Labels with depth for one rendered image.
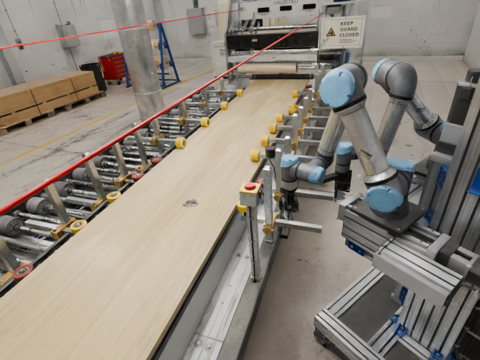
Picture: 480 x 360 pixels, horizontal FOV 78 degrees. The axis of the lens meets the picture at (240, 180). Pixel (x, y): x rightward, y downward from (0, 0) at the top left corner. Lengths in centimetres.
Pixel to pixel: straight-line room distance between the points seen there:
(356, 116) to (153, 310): 99
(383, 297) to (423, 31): 891
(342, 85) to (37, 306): 137
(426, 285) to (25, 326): 143
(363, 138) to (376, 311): 125
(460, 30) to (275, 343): 955
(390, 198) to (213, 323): 91
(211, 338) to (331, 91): 110
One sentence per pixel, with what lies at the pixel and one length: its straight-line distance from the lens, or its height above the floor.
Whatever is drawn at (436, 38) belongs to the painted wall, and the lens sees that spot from 1042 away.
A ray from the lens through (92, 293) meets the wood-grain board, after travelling 138.
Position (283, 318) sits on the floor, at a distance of 221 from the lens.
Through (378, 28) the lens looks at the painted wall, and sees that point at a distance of 1029.
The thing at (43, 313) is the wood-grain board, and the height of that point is 90.
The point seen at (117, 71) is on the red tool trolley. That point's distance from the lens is 973.
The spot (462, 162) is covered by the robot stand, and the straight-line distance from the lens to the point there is 137.
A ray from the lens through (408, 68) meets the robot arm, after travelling 147.
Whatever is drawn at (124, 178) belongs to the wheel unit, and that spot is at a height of 87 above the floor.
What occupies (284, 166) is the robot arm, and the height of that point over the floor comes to 122.
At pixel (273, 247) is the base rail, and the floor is 70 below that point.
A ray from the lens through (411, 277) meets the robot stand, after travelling 128.
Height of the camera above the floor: 184
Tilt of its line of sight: 31 degrees down
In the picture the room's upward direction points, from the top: 5 degrees counter-clockwise
